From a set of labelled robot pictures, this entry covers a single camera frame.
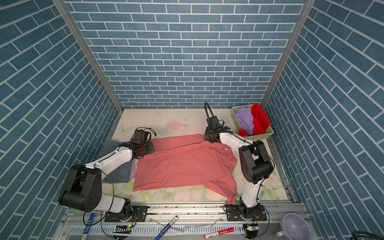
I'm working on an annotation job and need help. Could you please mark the black cable bottom right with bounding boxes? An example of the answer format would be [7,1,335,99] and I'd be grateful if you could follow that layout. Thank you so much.
[351,230,384,240]

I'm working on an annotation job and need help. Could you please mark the red t shirt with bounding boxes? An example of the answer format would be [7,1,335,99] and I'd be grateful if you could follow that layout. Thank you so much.
[238,105,271,137]

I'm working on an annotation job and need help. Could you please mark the white slotted cable duct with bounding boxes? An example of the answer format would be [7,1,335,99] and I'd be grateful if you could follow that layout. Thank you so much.
[68,223,247,238]

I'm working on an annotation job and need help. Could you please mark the blue marker pen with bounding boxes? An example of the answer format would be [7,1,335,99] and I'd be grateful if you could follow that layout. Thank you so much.
[81,213,95,240]
[155,216,179,240]

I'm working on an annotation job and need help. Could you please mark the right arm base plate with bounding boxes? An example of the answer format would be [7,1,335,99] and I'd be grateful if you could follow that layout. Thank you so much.
[223,204,267,222]

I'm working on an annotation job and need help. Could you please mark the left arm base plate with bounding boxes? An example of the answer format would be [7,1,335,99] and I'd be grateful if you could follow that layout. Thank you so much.
[105,206,149,223]

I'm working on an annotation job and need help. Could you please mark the white cup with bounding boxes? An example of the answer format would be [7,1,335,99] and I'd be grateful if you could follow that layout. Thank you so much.
[276,213,312,240]

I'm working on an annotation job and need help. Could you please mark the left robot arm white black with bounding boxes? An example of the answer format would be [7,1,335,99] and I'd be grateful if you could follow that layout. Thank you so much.
[58,127,157,220]

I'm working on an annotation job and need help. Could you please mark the metal tweezers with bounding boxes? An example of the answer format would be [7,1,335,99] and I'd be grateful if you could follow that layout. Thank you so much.
[149,216,223,233]

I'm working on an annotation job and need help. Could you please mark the blue marker pen centre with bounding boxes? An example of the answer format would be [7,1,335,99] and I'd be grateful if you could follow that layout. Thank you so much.
[155,216,179,240]

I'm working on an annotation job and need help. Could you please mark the red marker pen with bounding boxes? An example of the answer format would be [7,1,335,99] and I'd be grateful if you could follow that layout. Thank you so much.
[204,228,235,239]

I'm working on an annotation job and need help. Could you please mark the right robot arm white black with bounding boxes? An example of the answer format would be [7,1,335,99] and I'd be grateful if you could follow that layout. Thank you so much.
[204,102,275,214]

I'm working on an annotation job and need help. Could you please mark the lavender t shirt in basket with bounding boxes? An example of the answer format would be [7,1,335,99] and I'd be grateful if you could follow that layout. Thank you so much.
[235,107,255,136]

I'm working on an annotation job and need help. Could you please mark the blue marker pen left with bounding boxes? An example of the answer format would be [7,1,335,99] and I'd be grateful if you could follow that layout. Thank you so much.
[81,213,95,240]

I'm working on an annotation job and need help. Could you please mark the light green perforated plastic basket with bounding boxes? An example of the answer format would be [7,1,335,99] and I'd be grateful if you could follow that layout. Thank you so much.
[231,105,274,141]

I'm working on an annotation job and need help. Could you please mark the aluminium mounting rail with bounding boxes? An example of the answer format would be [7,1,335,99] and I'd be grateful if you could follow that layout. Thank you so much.
[52,200,310,240]

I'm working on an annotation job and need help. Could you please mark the pink t shirt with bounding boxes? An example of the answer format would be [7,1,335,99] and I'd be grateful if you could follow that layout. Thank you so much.
[133,134,238,205]

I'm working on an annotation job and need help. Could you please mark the folded dark grey t shirt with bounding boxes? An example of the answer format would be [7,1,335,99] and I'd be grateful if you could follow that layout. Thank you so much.
[99,140,132,184]

